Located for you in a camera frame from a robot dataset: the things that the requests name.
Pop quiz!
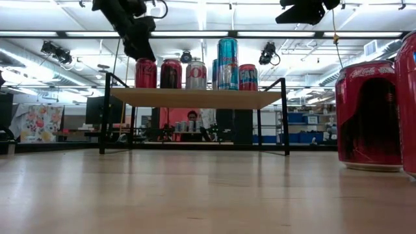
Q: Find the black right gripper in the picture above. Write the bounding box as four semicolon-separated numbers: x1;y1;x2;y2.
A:
275;0;341;26

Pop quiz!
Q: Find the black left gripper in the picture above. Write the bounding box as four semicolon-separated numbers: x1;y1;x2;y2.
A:
92;0;157;62

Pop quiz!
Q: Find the red Coke Zero can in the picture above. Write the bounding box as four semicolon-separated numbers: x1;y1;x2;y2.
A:
135;57;158;89

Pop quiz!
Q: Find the Star Wars Coca-Cola can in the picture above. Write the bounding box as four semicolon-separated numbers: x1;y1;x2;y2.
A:
159;58;183;90
334;60;404;172

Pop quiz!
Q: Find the silver Diet Coke can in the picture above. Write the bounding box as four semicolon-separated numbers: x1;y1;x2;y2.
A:
185;60;208;90

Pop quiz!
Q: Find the blue silver Red Bull can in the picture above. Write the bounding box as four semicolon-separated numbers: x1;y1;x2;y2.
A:
211;58;219;90
216;37;239;91

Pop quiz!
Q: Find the black ceiling-mounted device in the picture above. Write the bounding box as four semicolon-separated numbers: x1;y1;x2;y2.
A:
40;40;73;65
259;41;281;66

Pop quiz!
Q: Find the black monitor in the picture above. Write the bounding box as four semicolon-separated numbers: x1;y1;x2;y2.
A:
85;96;126;125

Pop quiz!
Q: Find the orange panel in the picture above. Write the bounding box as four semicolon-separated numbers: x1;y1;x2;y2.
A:
158;107;201;142

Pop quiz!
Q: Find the person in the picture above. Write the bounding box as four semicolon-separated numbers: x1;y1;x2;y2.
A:
184;110;211;142

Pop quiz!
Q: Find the white hanging cloth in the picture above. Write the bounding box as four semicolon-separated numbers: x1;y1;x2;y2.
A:
200;109;218;130

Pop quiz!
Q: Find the blue storage bin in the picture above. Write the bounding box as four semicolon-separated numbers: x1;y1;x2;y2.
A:
252;135;278;144
287;112;320;125
288;131;325;144

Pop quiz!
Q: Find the black cabinet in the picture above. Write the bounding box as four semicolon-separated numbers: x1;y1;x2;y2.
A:
216;109;254;146

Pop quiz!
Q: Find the floral patterned cloth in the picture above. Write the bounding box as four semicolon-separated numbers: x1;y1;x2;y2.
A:
11;103;65;144

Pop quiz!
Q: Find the yellow hanging cord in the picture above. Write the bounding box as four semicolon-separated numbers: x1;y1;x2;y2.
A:
330;8;345;69

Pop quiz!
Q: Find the wooden shelf black metal frame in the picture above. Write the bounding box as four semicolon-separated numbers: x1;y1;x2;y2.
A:
99;71;291;157

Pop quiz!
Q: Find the black metal rig frame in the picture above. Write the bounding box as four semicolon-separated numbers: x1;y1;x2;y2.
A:
14;142;339;152

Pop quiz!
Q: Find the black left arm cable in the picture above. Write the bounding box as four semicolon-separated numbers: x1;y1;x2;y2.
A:
0;126;16;141

